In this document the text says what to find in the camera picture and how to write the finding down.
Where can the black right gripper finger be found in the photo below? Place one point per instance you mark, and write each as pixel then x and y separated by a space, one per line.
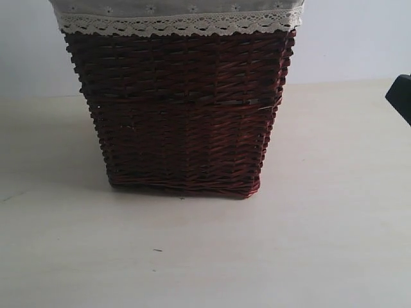
pixel 399 96

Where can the dark brown wicker basket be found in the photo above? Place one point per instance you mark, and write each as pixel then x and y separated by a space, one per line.
pixel 191 114

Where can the white cloth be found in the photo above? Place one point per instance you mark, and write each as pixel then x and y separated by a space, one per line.
pixel 185 18

